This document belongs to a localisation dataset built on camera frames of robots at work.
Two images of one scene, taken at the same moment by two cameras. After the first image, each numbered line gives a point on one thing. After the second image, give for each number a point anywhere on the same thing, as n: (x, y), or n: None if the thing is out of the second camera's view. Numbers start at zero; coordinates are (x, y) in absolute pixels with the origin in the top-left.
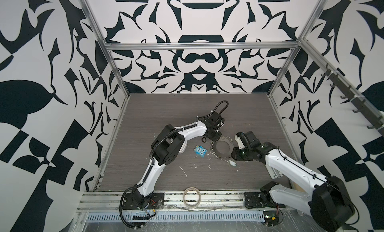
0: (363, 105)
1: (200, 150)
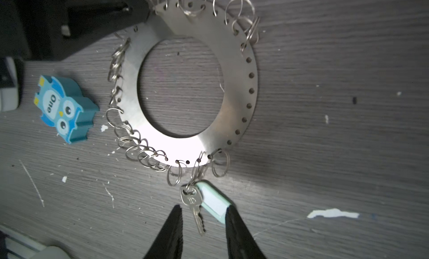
0: None
1: (64, 106)
